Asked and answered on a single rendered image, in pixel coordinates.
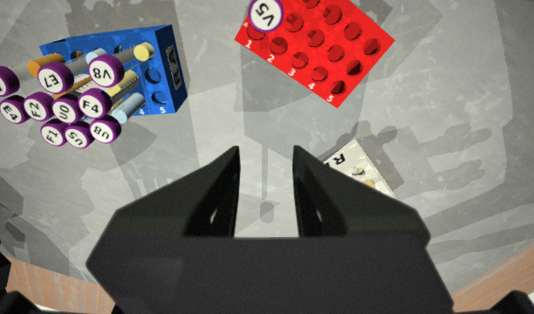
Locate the red lego brick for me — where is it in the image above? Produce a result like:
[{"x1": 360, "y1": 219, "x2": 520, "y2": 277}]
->
[{"x1": 235, "y1": 0, "x2": 395, "y2": 108}]

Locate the blue tube rack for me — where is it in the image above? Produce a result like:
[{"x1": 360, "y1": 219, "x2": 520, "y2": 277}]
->
[{"x1": 39, "y1": 24, "x2": 188, "y2": 116}]

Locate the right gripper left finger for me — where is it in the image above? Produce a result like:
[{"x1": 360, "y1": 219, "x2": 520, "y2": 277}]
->
[{"x1": 101, "y1": 146, "x2": 241, "y2": 237}]

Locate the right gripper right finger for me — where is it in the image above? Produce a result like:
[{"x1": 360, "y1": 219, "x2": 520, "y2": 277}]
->
[{"x1": 292, "y1": 146, "x2": 431, "y2": 248}]

